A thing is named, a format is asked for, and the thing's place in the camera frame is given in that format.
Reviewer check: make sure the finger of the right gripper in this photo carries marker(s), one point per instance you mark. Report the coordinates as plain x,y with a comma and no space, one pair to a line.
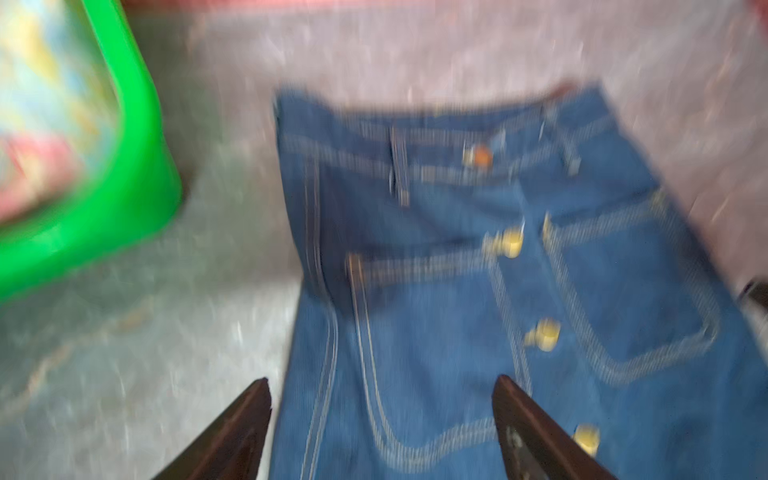
755,292

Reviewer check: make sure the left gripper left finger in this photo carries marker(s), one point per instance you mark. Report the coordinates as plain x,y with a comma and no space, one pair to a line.
231,447

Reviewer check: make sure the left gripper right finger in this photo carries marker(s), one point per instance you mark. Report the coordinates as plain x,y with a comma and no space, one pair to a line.
533,445

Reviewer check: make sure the blue denim skirt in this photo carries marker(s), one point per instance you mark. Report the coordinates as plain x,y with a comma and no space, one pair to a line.
441,250

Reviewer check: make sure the green plastic basket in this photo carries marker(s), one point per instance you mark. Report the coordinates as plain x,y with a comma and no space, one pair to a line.
137,194

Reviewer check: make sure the pastel patterned skirt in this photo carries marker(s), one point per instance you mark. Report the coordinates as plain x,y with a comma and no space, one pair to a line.
59,110

